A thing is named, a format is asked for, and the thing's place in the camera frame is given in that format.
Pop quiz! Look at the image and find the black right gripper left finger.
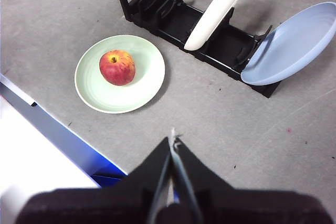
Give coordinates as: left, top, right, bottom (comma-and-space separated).
14, 136, 171, 224

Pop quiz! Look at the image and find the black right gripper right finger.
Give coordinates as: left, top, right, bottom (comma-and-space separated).
172, 140, 333, 224

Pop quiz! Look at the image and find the green plate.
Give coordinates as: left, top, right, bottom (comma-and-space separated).
75, 34, 166, 114

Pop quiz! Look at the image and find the red apple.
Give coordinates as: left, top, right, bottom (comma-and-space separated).
99, 49, 137, 86

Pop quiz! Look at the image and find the blue plate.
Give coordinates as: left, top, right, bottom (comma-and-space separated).
240, 1, 336, 86

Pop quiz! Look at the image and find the white plate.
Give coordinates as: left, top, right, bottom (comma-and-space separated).
183, 0, 253, 51

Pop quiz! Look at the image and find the black plate rack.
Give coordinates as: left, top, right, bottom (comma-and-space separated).
118, 0, 281, 99

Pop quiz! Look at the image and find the blue table edge trim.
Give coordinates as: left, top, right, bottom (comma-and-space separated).
0, 73, 129, 188

